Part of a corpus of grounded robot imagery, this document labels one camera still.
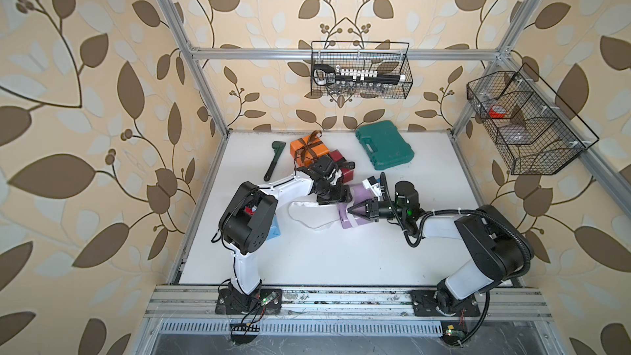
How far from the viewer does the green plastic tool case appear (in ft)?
3.51

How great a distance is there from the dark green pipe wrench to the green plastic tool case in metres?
0.38

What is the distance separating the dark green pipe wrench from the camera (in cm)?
107
